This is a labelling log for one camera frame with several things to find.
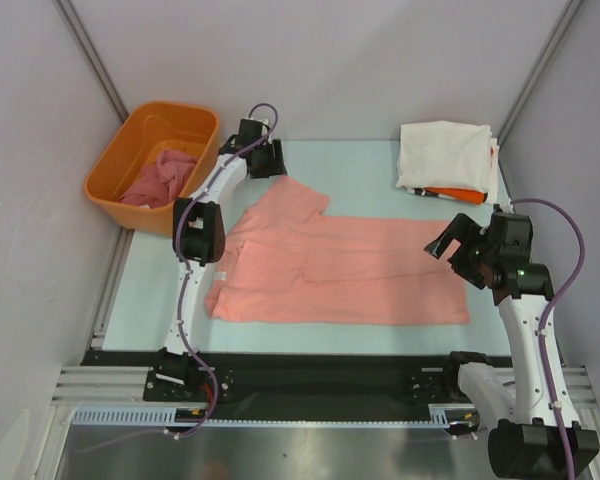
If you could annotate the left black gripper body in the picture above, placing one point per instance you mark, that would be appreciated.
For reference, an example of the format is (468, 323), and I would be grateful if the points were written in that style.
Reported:
(268, 163)

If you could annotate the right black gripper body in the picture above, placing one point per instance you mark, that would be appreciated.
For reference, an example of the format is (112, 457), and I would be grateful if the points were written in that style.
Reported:
(469, 261)

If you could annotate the light pink t-shirt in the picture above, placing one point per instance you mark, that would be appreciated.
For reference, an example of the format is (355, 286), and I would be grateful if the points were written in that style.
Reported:
(287, 261)

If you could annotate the orange plastic basket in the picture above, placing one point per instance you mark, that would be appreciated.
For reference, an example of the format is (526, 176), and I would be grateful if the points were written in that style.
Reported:
(149, 130)

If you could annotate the dark pink t-shirt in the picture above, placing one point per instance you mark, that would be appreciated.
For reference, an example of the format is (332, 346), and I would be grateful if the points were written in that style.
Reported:
(160, 183)

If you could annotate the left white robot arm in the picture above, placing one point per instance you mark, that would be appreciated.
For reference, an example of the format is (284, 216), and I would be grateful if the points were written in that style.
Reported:
(199, 243)

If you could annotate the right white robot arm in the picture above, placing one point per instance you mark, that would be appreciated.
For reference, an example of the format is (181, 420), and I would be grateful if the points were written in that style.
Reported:
(534, 430)

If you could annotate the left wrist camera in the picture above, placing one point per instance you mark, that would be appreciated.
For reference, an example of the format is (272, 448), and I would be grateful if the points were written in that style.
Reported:
(252, 133)

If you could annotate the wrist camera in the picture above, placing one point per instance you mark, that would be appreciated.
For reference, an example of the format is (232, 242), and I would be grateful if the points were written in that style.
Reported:
(252, 133)
(509, 237)

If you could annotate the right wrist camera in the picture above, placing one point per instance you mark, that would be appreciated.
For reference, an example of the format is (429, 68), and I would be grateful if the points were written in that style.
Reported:
(509, 237)

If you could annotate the white slotted cable duct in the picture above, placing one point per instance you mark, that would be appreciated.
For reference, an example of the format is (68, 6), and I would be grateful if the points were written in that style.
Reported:
(436, 416)

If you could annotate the aluminium frame rail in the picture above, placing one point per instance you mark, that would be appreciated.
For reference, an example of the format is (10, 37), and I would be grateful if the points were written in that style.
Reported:
(128, 385)

